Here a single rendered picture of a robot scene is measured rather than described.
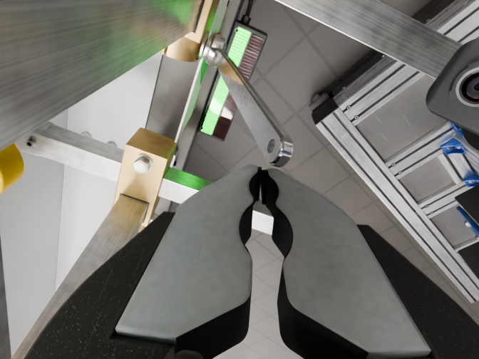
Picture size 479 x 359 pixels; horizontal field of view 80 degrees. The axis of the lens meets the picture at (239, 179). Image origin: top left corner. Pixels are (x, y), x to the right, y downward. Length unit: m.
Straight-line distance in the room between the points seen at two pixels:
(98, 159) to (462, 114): 0.35
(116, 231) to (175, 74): 0.23
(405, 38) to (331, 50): 0.88
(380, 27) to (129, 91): 0.42
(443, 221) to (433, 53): 1.16
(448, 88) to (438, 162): 1.02
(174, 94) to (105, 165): 0.15
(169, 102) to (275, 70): 0.74
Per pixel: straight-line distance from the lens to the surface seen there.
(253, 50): 0.43
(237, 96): 0.18
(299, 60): 1.16
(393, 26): 0.29
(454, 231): 1.49
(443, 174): 1.27
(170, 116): 0.47
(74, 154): 0.40
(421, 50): 0.30
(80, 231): 0.83
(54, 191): 0.73
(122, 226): 0.35
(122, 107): 0.59
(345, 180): 1.41
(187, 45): 0.27
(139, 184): 0.37
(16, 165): 0.37
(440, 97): 0.22
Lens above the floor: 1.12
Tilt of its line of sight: 56 degrees down
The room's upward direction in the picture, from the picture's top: 174 degrees counter-clockwise
